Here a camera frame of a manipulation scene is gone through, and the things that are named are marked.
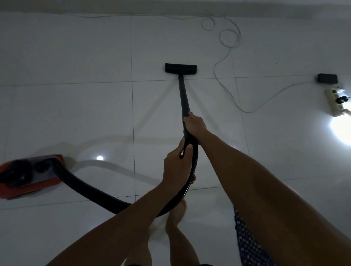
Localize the person's left hand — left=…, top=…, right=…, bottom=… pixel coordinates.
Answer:
left=162, top=138, right=197, bottom=194

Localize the red and black vacuum cleaner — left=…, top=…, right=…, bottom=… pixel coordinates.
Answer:
left=0, top=63, right=199, bottom=219

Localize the white extension socket block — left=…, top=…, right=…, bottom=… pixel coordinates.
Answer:
left=325, top=87, right=351, bottom=118

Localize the person's left forearm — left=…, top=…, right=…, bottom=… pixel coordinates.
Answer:
left=45, top=185, right=176, bottom=266

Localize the dark patterned rug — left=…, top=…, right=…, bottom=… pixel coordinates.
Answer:
left=233, top=207, right=276, bottom=266

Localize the person's left leg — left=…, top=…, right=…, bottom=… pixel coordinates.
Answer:
left=123, top=241, right=153, bottom=266

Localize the person's right leg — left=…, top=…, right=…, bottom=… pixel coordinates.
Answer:
left=165, top=199, right=201, bottom=266

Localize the black adapter box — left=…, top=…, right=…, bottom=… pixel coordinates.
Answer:
left=317, top=73, right=338, bottom=85

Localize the person's leg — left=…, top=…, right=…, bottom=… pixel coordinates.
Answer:
left=123, top=241, right=153, bottom=266
left=165, top=199, right=201, bottom=266

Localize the person's right forearm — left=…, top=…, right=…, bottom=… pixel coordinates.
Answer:
left=199, top=131, right=351, bottom=266

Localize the person's right hand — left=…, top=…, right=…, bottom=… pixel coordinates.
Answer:
left=183, top=111, right=208, bottom=145

